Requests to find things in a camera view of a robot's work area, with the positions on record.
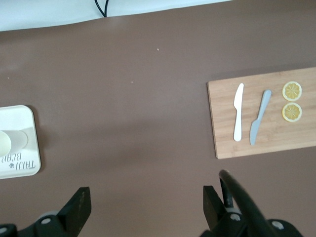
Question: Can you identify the white plastic knife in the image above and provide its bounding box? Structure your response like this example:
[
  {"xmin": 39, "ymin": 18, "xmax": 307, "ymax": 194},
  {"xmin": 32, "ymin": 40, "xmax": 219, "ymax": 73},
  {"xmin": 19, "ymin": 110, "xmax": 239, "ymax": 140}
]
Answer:
[{"xmin": 233, "ymin": 82, "xmax": 245, "ymax": 142}]

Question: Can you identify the black table edge cable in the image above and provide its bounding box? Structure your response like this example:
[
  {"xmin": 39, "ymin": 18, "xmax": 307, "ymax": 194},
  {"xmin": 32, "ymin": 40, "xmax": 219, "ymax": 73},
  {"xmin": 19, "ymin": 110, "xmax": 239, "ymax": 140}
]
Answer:
[{"xmin": 94, "ymin": 0, "xmax": 110, "ymax": 19}]

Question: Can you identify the lemon slice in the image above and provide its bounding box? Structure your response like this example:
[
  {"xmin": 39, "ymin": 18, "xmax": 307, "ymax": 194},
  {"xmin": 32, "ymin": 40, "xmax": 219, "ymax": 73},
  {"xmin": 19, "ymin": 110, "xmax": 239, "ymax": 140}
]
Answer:
[
  {"xmin": 282, "ymin": 80, "xmax": 303, "ymax": 102},
  {"xmin": 281, "ymin": 102, "xmax": 303, "ymax": 123}
]

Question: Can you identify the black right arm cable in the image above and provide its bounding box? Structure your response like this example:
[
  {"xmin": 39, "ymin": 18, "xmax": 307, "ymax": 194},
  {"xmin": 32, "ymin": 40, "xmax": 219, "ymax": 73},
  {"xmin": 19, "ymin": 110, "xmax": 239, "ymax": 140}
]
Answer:
[{"xmin": 218, "ymin": 169, "xmax": 273, "ymax": 237}]

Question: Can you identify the bamboo cutting board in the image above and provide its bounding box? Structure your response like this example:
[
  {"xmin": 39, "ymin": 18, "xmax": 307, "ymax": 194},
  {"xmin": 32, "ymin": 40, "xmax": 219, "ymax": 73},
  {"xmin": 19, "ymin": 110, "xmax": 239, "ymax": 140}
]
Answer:
[{"xmin": 207, "ymin": 67, "xmax": 316, "ymax": 160}]

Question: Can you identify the white bear print tray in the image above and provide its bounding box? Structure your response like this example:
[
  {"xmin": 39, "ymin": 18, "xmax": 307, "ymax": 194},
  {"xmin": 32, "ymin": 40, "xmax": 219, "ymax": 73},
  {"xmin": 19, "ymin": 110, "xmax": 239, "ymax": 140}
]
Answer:
[{"xmin": 0, "ymin": 105, "xmax": 41, "ymax": 180}]

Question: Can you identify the white IKEA cup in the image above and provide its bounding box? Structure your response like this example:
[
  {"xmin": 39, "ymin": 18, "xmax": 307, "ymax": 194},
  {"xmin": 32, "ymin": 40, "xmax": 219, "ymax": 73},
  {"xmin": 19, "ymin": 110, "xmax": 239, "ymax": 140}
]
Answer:
[{"xmin": 0, "ymin": 129, "xmax": 29, "ymax": 158}]

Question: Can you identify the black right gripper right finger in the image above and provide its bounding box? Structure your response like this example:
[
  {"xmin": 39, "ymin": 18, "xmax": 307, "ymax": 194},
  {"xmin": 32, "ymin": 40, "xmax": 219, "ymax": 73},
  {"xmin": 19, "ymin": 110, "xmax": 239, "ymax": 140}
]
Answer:
[{"xmin": 202, "ymin": 185, "xmax": 250, "ymax": 237}]

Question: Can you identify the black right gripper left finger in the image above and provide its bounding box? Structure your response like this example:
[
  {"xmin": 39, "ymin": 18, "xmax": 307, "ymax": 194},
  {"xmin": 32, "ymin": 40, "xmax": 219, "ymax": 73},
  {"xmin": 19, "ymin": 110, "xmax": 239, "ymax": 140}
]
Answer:
[{"xmin": 0, "ymin": 186, "xmax": 92, "ymax": 237}]

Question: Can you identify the grey plastic knife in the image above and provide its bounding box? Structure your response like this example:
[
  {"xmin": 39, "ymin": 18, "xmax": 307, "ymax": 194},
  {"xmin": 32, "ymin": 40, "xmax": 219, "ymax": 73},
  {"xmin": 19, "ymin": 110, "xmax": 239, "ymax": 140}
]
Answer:
[{"xmin": 249, "ymin": 89, "xmax": 273, "ymax": 146}]

